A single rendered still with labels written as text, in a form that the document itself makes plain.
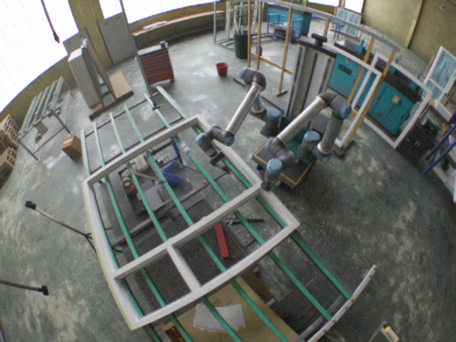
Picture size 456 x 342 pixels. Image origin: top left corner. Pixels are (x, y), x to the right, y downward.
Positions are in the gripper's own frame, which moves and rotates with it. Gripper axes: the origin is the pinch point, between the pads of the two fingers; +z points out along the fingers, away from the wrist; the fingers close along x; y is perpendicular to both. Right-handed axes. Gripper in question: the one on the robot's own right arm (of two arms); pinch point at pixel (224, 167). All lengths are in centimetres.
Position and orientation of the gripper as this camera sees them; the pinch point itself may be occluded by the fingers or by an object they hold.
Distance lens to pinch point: 156.4
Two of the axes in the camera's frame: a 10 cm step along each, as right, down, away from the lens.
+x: 7.7, -6.4, 0.0
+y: 2.8, 3.3, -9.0
